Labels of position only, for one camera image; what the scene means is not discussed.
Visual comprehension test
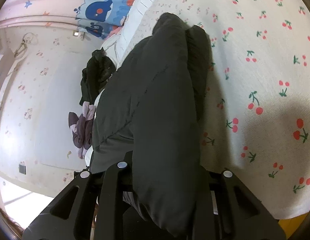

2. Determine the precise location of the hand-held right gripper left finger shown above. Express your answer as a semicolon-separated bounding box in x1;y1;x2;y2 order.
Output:
22;151;150;240

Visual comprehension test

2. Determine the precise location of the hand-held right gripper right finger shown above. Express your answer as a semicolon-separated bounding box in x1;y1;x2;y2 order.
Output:
192;166;287;240

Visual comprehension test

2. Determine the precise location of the black puffer jacket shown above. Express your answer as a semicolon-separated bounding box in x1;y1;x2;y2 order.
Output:
91;12;213;238

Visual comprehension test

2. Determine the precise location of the purple cloth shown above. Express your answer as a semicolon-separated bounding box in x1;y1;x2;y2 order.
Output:
68;102;97;159

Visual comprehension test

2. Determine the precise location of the crumpled black coat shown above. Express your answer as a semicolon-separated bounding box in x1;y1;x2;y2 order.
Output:
79;49;118;107

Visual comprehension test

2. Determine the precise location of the cherry print bed sheet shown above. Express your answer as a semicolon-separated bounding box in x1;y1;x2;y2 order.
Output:
115;0;310;220

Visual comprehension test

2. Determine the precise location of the blue whale print curtain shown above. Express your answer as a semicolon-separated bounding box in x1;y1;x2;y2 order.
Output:
74;0;148;40

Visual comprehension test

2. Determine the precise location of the white striped blanket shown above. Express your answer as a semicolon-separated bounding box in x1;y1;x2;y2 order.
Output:
100;0;168;68

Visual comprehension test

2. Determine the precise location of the white wall socket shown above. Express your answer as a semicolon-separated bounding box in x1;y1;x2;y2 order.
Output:
73;29;86;41

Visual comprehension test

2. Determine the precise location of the wall hook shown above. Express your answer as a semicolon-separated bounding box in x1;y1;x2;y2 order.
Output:
20;33;36;55

